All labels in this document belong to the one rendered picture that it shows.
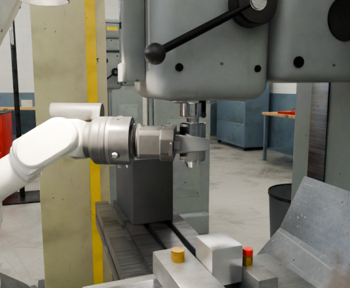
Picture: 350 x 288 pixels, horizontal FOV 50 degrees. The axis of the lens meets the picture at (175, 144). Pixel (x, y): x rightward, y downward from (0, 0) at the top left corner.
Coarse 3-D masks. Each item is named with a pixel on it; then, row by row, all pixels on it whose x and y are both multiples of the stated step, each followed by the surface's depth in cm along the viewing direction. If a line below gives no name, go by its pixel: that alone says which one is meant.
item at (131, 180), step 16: (144, 160) 105; (128, 176) 109; (144, 176) 105; (160, 176) 107; (128, 192) 110; (144, 192) 106; (160, 192) 108; (128, 208) 111; (144, 208) 107; (160, 208) 108
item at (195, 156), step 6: (180, 132) 68; (186, 132) 66; (192, 132) 66; (198, 132) 66; (204, 132) 67; (180, 156) 68; (186, 156) 67; (192, 156) 67; (198, 156) 67; (204, 156) 68
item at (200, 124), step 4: (180, 124) 68; (184, 124) 67; (188, 124) 66; (192, 124) 66; (196, 124) 66; (200, 124) 66; (204, 124) 67; (184, 128) 67; (188, 128) 66; (192, 128) 66; (196, 128) 66; (200, 128) 66
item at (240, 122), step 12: (264, 96) 784; (144, 108) 895; (228, 108) 845; (240, 108) 792; (252, 108) 779; (264, 108) 788; (144, 120) 899; (228, 120) 848; (240, 120) 794; (252, 120) 783; (228, 132) 851; (240, 132) 797; (252, 132) 787; (240, 144) 799; (252, 144) 791
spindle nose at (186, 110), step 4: (180, 104) 67; (184, 104) 66; (188, 104) 66; (192, 104) 65; (196, 104) 65; (200, 104) 66; (180, 108) 67; (184, 108) 66; (188, 108) 66; (192, 108) 65; (196, 108) 66; (200, 108) 66; (180, 112) 67; (184, 112) 66; (188, 112) 66; (192, 112) 66; (196, 112) 66; (200, 112) 66; (184, 116) 66; (188, 116) 66; (192, 116) 66; (196, 116) 66; (200, 116) 66
